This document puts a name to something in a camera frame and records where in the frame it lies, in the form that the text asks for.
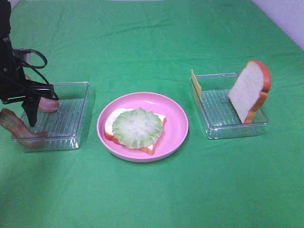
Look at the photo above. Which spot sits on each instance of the clear plastic tray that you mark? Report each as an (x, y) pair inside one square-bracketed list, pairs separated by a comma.
[(66, 126), (218, 116)]

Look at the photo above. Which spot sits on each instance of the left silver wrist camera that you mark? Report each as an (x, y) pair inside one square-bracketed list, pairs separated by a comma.
[(25, 55)]

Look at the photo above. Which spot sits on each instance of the green lettuce leaf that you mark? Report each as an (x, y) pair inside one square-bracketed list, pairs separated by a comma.
[(137, 128)]

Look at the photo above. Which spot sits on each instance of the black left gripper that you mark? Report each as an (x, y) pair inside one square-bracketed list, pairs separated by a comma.
[(14, 87)]

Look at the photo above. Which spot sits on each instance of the yellow cheese slice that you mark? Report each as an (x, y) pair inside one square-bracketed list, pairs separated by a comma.
[(196, 84)]

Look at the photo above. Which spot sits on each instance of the bread slice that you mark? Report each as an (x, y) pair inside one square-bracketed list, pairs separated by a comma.
[(250, 90), (109, 123)]

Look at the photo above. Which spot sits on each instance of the green tablecloth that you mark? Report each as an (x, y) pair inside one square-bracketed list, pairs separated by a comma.
[(121, 47)]

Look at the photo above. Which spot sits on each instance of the right clear plastic tray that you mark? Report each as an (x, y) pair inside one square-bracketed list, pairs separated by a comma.
[(218, 116)]

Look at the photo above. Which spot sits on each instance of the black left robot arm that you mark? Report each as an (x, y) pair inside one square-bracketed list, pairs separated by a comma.
[(5, 13)]

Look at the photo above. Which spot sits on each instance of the bacon strip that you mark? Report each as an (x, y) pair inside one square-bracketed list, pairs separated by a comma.
[(45, 105), (17, 127)]

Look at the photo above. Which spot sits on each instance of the pink round plate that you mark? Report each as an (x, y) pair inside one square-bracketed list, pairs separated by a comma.
[(175, 128)]

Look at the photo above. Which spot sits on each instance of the left clear plastic tray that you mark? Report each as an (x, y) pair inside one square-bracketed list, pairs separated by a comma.
[(66, 126)]

